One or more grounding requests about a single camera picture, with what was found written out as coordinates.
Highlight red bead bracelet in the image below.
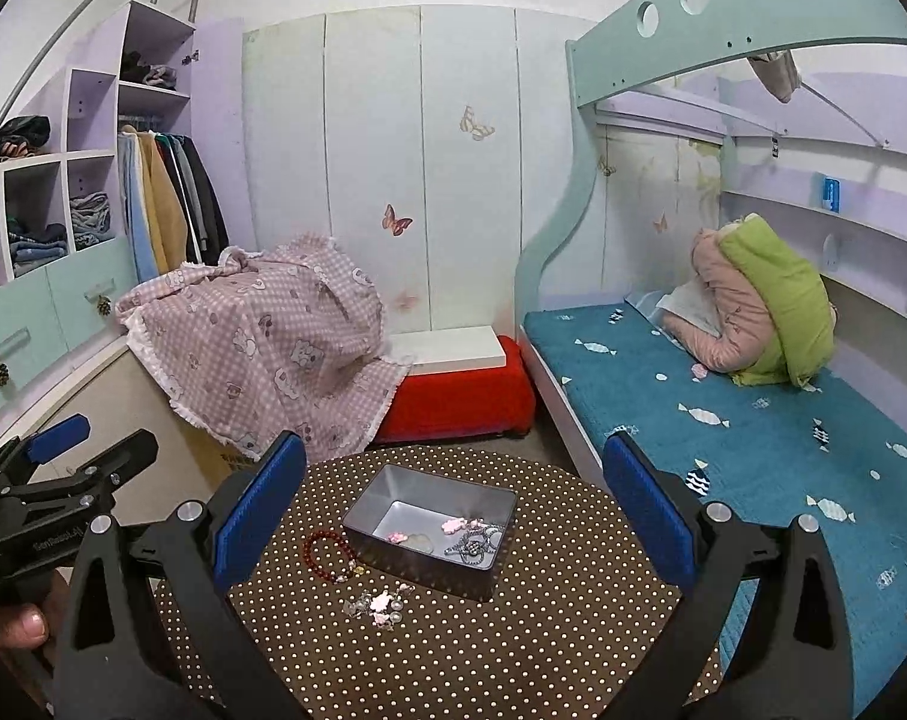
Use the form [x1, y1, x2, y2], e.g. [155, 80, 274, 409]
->
[302, 526, 363, 587]

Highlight white jade pendant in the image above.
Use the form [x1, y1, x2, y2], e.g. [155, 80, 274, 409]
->
[401, 533, 434, 554]

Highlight silver chain necklace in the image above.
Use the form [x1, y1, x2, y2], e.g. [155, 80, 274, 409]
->
[445, 526, 507, 566]

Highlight grey metal jewelry box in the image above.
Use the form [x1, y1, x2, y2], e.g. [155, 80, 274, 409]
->
[343, 465, 518, 603]

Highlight left hand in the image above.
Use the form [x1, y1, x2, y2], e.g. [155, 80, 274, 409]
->
[0, 572, 70, 650]

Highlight cream lower cabinet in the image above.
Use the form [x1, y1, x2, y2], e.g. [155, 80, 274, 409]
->
[0, 338, 213, 523]

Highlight cardboard box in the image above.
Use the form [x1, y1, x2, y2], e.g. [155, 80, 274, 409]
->
[180, 422, 257, 491]

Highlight teal drawer unit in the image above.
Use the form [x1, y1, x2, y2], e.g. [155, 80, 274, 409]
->
[0, 238, 134, 433]

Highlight pine cone right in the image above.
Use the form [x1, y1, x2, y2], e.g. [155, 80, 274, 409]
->
[95, 296, 112, 317]

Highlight pink checked bear blanket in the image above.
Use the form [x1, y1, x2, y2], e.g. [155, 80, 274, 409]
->
[115, 234, 410, 465]

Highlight teal candy print mattress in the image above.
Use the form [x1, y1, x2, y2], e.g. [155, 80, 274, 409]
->
[524, 304, 907, 710]

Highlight folded jeans stack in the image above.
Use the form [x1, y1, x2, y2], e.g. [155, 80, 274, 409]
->
[8, 192, 113, 278]

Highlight hanging clothes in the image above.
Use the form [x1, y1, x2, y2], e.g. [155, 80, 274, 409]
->
[117, 124, 229, 283]

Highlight pink white charm pile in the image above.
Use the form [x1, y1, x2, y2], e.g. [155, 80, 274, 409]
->
[343, 582, 415, 629]

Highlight dark clothes pile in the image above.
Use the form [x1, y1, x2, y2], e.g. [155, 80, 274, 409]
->
[0, 115, 52, 161]

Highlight white flat box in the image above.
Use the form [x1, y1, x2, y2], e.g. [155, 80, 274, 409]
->
[383, 325, 507, 376]

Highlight brown polka dot tablecloth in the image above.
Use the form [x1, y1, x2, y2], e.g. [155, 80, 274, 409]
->
[152, 450, 725, 720]

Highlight pink padded jacket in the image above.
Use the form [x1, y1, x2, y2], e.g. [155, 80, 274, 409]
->
[662, 229, 787, 387]

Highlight red butterfly sticker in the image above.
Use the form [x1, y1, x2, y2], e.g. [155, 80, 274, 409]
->
[382, 203, 415, 238]

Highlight red ottoman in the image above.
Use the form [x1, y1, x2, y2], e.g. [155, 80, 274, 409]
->
[374, 335, 536, 444]

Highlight white pillow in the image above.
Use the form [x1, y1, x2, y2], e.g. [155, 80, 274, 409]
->
[655, 278, 722, 338]

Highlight green quilted blanket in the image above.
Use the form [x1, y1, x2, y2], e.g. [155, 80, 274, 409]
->
[719, 213, 836, 388]

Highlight lilac open shelf unit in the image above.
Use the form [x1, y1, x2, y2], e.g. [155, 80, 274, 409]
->
[0, 0, 257, 284]

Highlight white wardrobe doors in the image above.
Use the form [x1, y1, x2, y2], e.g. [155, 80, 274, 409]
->
[242, 5, 587, 333]

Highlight beige butterfly sticker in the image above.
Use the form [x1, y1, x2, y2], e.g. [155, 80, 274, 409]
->
[458, 106, 496, 142]

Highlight blue small box on shelf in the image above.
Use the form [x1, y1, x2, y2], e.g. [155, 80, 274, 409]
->
[821, 177, 840, 213]

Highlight teal bunk bed frame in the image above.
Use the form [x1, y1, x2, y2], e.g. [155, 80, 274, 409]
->
[512, 0, 907, 467]

